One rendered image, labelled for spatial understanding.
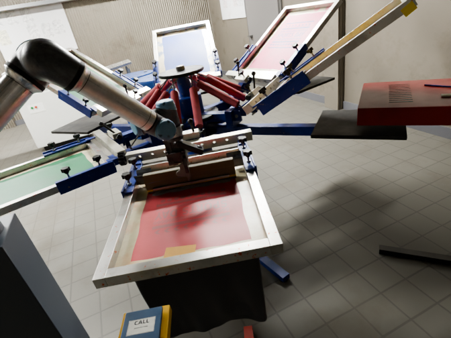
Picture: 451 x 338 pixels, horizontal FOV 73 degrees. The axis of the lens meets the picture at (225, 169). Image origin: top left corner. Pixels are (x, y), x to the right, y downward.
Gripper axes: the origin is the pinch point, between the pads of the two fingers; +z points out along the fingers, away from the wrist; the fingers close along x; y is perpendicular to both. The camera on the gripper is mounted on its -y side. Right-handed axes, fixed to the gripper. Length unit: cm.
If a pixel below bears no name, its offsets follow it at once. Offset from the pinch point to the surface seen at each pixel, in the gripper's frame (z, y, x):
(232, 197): 5.2, -16.6, 16.3
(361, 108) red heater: -9, -86, -16
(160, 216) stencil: 4.7, 13.3, 19.8
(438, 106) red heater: -8, -113, -1
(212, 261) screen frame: 3, -7, 52
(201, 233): 5.0, -3.3, 35.6
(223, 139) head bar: -1.8, -17.9, -29.7
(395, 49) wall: 16, -237, -238
